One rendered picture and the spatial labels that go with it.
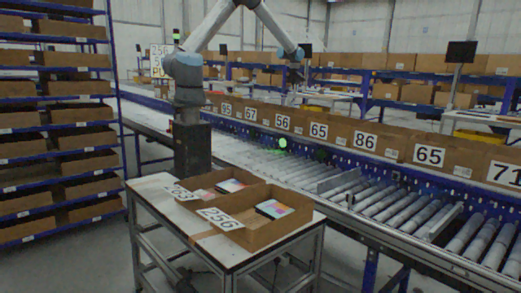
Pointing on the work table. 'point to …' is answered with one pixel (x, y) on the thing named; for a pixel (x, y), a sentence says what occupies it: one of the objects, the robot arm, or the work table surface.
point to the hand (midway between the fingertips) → (295, 94)
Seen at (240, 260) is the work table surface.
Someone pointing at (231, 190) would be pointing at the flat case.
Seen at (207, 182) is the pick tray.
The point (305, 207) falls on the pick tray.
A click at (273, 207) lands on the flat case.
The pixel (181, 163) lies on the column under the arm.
